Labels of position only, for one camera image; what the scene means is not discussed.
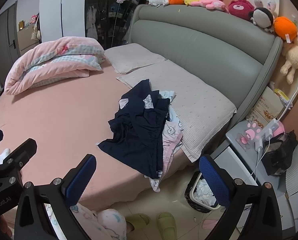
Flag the grey nightstand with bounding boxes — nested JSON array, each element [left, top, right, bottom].
[[225, 127, 298, 232]]

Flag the navy striped pants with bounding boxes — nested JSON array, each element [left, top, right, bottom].
[[97, 97, 171, 180]]

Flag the black bag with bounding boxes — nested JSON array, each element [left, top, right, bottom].
[[260, 130, 298, 177]]

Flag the green slipper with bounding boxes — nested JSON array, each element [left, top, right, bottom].
[[157, 212, 177, 240], [126, 214, 151, 231]]

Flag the cream rabbit plush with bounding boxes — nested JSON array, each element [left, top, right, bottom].
[[280, 32, 298, 84]]

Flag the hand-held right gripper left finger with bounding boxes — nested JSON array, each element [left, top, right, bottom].
[[14, 154, 97, 240]]

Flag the cream hanging bag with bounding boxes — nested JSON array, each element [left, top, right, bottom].
[[30, 25, 41, 41]]

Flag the orange pumpkin plush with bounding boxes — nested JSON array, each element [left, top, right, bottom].
[[273, 17, 298, 42]]

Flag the pale waffle pillow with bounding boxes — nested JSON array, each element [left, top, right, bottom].
[[116, 59, 237, 162], [104, 43, 167, 75]]

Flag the beige refrigerator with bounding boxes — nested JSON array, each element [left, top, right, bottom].
[[17, 27, 41, 56]]

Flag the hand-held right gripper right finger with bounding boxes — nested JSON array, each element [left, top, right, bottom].
[[199, 155, 288, 240]]

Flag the navy and white patterned garment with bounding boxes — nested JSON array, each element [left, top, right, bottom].
[[142, 95, 184, 192]]

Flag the folded pink quilt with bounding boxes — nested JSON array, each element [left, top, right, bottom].
[[4, 36, 105, 95]]

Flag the pink lying plush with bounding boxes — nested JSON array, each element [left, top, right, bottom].
[[190, 0, 229, 13]]

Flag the white wardrobe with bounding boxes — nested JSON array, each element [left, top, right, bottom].
[[39, 0, 87, 44]]

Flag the grey door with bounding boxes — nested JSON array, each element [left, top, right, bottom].
[[0, 1, 21, 64]]

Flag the pink cat paw holder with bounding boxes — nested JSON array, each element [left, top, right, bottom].
[[236, 121, 264, 151]]

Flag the black mesh trash bin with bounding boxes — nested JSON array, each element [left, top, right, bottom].
[[184, 170, 221, 214]]

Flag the grey-green padded headboard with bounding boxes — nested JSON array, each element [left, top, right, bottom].
[[130, 4, 284, 128]]

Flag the dark glass wardrobe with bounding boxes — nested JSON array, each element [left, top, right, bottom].
[[85, 0, 149, 51]]

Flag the white ribbed panel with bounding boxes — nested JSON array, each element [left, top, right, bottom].
[[285, 140, 298, 198]]

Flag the printed paper bag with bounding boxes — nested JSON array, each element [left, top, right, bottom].
[[246, 86, 291, 130]]

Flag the magenta bear plush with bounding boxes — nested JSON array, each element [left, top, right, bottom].
[[228, 0, 255, 20]]

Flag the white power strip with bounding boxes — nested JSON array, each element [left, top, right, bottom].
[[254, 119, 280, 153]]

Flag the white rabbit plush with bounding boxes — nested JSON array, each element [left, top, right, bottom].
[[254, 0, 277, 14]]

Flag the brown and white plush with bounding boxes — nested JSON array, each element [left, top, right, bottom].
[[248, 7, 275, 32]]

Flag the bed with pink sheet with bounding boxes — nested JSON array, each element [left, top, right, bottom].
[[0, 42, 239, 207]]

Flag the person's pink pajama leg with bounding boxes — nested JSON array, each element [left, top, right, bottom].
[[70, 204, 127, 240]]

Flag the light blue garment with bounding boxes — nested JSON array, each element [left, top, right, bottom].
[[158, 90, 177, 127]]

